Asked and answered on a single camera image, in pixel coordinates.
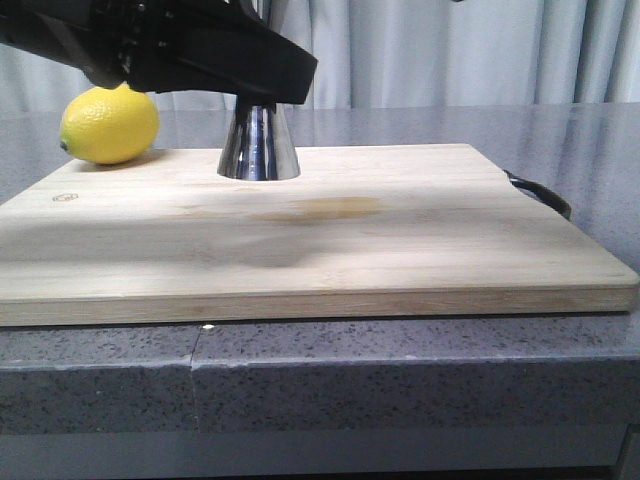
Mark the shiny steel jigger shaker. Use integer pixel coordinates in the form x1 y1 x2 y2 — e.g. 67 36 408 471
217 98 300 181

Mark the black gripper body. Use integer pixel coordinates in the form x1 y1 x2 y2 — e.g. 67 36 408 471
1 1 150 90

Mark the light wooden cutting board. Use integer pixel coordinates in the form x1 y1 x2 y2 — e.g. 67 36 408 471
1 144 639 326

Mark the yellow lemon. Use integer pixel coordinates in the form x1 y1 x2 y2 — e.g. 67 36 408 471
59 83 160 165

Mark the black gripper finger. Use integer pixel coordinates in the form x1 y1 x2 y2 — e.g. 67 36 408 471
122 1 317 104

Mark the grey pleated curtain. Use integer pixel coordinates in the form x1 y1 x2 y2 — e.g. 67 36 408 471
0 0 640 114

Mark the black cutting board handle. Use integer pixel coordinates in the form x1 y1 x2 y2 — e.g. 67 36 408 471
503 169 572 221

